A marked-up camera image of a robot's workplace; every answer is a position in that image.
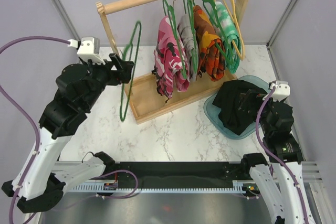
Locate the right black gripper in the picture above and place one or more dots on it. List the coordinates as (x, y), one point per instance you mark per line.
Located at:
(252, 96)

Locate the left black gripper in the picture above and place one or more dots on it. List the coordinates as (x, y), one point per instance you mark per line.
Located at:
(123, 75)

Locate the black trousers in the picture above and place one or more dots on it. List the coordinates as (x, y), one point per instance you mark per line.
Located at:
(228, 100)

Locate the pink camouflage trousers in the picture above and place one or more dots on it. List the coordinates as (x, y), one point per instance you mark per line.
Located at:
(167, 64)

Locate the green hanger with black trousers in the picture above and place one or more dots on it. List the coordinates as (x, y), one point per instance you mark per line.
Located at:
(128, 51)

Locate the green hanger with pink trousers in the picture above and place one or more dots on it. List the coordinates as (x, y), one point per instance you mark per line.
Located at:
(169, 11)

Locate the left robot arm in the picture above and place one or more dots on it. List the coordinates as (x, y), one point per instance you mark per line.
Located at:
(37, 188)

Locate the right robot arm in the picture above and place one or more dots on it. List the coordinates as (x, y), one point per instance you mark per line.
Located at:
(278, 173)

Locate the yellow hanger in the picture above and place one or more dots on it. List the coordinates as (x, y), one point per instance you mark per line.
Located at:
(230, 5)

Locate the orange patterned trousers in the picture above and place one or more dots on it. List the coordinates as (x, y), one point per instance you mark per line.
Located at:
(210, 59)

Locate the grey trousers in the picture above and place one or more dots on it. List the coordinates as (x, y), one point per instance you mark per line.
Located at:
(190, 45)

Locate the green white tie-dye trousers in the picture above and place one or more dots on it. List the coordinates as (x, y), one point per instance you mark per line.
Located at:
(227, 31)

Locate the green hanger with grey trousers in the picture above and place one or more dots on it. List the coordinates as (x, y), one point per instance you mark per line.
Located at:
(188, 8)

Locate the green hanger with tie-dye trousers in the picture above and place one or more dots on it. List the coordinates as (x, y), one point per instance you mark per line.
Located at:
(212, 9)

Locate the green hanger with orange trousers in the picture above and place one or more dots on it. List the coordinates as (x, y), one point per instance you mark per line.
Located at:
(207, 9)

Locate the blue transparent plastic bin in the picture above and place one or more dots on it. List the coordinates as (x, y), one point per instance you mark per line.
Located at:
(212, 111)

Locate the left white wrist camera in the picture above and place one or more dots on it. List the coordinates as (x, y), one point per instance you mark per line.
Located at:
(87, 49)

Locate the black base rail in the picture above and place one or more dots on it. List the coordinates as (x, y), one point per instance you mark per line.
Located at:
(174, 177)

